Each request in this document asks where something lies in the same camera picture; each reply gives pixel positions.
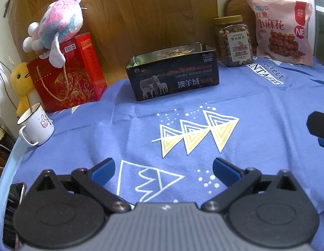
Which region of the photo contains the black smartphone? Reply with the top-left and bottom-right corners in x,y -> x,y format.
2,182 -> 27,250

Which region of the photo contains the black tin box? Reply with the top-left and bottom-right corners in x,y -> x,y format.
125,42 -> 220,102

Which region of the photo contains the blue printed cloth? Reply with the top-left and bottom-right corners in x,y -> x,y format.
2,56 -> 324,241

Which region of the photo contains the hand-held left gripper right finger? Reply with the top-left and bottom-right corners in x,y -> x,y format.
202,157 -> 306,213

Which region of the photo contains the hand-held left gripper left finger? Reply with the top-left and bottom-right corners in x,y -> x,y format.
27,158 -> 131,212

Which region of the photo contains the white enamel mug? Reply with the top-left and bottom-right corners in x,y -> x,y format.
17,102 -> 55,147

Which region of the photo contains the round wooden board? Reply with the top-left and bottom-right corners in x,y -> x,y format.
224,0 -> 250,19

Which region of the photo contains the black cable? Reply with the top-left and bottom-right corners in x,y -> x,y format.
0,55 -> 18,110

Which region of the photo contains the pink blue plush toy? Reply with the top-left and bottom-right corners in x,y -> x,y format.
23,0 -> 88,68

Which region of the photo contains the white cable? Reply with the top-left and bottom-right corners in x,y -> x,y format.
0,142 -> 11,169

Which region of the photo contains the pink snack bag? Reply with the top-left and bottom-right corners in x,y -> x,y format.
246,0 -> 314,67

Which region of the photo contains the red gift bag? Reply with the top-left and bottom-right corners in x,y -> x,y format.
26,33 -> 107,113

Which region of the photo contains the clear nut jar yellow lid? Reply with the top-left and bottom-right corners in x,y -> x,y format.
214,16 -> 254,68

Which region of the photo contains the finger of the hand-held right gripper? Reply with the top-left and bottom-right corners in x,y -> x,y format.
306,111 -> 324,149

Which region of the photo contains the yellow plush chick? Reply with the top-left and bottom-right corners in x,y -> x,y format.
10,62 -> 35,117

